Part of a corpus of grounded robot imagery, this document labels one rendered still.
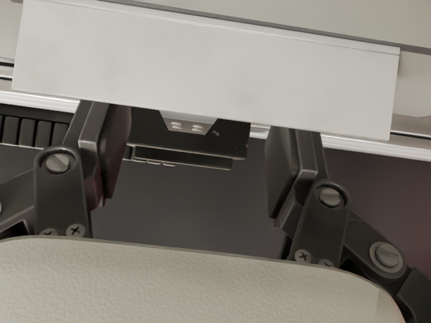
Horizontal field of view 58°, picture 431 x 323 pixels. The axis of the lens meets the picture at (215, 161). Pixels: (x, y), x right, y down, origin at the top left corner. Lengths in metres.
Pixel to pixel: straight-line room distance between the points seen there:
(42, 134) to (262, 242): 0.40
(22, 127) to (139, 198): 0.22
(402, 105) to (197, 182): 0.54
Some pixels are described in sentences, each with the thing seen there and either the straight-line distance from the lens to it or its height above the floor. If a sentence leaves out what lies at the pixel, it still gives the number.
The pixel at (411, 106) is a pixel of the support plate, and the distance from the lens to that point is 0.17.
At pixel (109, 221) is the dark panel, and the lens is 0.70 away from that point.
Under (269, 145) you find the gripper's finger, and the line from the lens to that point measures 0.15.
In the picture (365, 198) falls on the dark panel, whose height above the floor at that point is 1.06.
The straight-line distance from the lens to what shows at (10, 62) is 0.19.
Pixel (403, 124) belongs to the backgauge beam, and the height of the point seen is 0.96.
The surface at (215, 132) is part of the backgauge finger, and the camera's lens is 0.37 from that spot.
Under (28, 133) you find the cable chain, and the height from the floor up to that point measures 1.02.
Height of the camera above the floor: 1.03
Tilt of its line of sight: 1 degrees down
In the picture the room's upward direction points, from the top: 173 degrees counter-clockwise
